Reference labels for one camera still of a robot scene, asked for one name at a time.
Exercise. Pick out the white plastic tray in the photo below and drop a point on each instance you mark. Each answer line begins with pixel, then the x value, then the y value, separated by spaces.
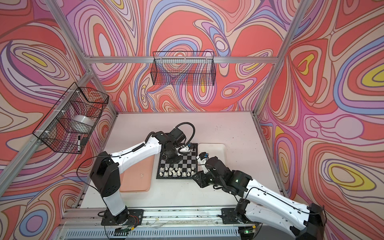
pixel 214 150

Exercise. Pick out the black wire basket left wall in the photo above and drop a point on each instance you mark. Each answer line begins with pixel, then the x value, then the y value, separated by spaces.
pixel 55 131

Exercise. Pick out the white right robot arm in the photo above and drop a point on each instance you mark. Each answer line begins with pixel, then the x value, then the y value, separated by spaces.
pixel 258 204

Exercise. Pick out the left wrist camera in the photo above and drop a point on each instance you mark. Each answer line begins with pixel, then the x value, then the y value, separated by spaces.
pixel 177 136

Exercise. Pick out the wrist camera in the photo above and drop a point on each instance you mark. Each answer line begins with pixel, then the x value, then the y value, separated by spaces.
pixel 203 156
pixel 177 136

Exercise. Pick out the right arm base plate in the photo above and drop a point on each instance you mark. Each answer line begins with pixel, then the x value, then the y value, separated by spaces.
pixel 231 216

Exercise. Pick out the black white chess board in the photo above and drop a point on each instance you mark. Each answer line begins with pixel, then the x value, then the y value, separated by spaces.
pixel 184 169

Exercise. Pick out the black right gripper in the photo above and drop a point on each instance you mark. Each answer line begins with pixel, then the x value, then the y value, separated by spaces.
pixel 201 183

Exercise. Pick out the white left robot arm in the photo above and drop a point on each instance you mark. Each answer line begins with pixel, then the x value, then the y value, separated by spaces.
pixel 108 168

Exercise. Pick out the black wire basket wall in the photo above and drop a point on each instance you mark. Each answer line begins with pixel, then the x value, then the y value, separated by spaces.
pixel 183 68
pixel 55 131

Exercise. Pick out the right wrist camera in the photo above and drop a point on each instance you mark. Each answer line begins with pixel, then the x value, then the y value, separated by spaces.
pixel 203 156

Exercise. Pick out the white roll in basket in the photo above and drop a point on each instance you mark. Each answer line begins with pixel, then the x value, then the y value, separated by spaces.
pixel 81 124

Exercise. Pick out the black wire basket back wall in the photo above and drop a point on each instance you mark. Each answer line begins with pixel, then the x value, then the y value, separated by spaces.
pixel 183 68

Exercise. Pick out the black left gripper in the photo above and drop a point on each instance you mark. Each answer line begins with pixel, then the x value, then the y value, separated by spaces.
pixel 173 161

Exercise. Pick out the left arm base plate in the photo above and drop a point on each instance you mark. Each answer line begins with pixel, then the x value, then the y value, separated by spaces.
pixel 130 217

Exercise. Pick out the pink plastic tray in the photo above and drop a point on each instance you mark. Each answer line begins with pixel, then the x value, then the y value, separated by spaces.
pixel 138 177

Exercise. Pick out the black marker in basket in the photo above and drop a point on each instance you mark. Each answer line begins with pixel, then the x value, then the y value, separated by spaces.
pixel 79 148

